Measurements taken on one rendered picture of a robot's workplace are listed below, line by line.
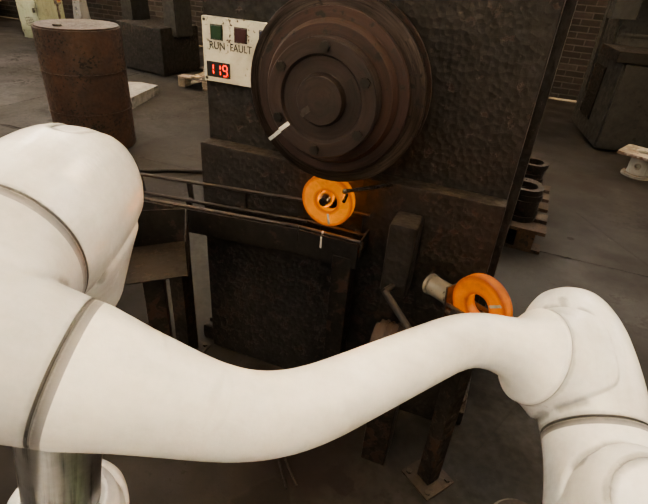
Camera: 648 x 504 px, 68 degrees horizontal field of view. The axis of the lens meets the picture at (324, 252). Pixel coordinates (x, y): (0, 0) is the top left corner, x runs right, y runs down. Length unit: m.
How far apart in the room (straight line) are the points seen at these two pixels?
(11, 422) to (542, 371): 0.43
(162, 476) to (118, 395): 1.41
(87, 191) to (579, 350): 0.46
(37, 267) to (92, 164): 0.13
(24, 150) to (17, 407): 0.21
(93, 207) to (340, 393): 0.24
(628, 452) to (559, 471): 0.07
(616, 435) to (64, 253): 0.48
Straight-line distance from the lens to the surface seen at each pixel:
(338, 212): 1.40
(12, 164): 0.43
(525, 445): 1.95
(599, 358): 0.54
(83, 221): 0.42
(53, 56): 4.01
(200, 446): 0.35
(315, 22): 1.24
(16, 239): 0.37
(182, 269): 1.46
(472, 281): 1.22
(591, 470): 0.49
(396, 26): 1.21
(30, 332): 0.33
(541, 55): 1.34
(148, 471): 1.75
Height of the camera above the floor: 1.41
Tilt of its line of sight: 31 degrees down
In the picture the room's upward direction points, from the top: 5 degrees clockwise
